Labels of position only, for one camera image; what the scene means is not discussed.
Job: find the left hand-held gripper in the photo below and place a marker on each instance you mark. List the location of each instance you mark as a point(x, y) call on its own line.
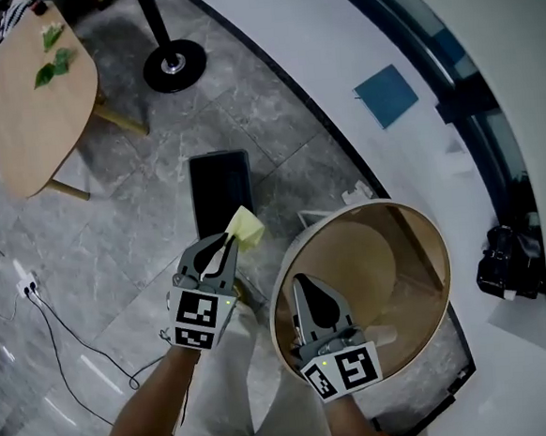
point(198, 314)

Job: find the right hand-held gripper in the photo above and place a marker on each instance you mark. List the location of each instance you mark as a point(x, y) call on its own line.
point(346, 371)

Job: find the yellow paper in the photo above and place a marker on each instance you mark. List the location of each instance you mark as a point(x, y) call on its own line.
point(248, 228)

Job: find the black waste bin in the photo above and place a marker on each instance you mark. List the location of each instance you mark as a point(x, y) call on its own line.
point(219, 188)

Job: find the person's left forearm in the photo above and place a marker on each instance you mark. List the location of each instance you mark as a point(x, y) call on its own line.
point(151, 405)

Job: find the person's right forearm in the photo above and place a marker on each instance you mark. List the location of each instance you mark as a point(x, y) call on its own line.
point(348, 423)

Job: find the round glass-top side table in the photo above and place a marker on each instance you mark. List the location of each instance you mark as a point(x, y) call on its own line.
point(412, 248)

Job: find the person's left shoe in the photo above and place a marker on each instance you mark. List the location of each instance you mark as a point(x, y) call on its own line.
point(243, 294)

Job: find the person's light trousers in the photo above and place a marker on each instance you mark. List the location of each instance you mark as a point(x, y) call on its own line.
point(229, 380)

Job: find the crumpled white paper piece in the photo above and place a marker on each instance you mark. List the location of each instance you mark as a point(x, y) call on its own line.
point(357, 194)

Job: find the black coat rack stand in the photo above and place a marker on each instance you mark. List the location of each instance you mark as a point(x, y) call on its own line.
point(186, 78)

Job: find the white power strip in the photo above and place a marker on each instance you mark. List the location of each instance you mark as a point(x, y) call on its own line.
point(29, 285)

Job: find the small white cup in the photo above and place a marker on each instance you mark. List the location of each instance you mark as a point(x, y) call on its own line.
point(509, 295)

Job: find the black bag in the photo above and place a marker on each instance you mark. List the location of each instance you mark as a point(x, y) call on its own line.
point(507, 260)

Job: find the small white box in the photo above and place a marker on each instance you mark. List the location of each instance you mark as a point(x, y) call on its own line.
point(455, 147)

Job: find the wooden side table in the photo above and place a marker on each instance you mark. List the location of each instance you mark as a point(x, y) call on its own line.
point(36, 137)

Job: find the teal notebook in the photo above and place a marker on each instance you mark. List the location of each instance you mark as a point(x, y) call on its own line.
point(386, 97)

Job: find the green leaf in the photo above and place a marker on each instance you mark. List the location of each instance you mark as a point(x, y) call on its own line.
point(44, 76)
point(52, 37)
point(63, 59)

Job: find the black screen housing bar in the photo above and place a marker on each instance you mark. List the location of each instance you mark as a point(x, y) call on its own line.
point(467, 110)

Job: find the white projection screen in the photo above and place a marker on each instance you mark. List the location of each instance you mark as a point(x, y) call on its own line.
point(536, 97)

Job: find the small dark bottle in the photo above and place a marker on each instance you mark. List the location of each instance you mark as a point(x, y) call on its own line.
point(39, 2)

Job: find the black white patterned cloth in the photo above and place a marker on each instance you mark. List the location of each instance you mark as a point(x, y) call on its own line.
point(12, 16)

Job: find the white wall socket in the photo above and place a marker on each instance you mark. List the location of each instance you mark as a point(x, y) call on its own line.
point(462, 374)

